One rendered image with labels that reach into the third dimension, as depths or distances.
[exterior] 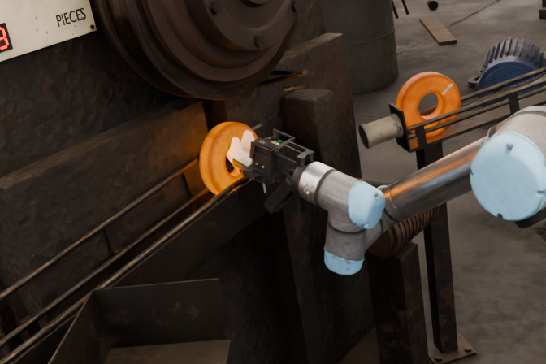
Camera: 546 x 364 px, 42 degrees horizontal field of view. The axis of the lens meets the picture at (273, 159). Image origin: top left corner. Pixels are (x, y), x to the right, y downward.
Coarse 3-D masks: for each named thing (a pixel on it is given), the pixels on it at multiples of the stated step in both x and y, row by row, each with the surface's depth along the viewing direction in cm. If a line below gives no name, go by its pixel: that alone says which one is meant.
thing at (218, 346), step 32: (96, 288) 112; (128, 288) 111; (160, 288) 110; (192, 288) 110; (96, 320) 111; (128, 320) 113; (160, 320) 113; (192, 320) 112; (224, 320) 111; (64, 352) 100; (96, 352) 110; (128, 352) 114; (160, 352) 113; (192, 352) 111; (224, 352) 110
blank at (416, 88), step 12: (432, 72) 168; (408, 84) 167; (420, 84) 166; (432, 84) 167; (444, 84) 168; (408, 96) 167; (420, 96) 167; (444, 96) 169; (456, 96) 170; (408, 108) 168; (444, 108) 170; (456, 108) 171; (408, 120) 169; (420, 120) 169; (444, 120) 171; (432, 132) 171
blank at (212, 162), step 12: (216, 132) 142; (228, 132) 144; (240, 132) 146; (204, 144) 142; (216, 144) 141; (228, 144) 144; (204, 156) 141; (216, 156) 142; (204, 168) 142; (216, 168) 142; (204, 180) 143; (216, 180) 142; (228, 180) 145; (216, 192) 144
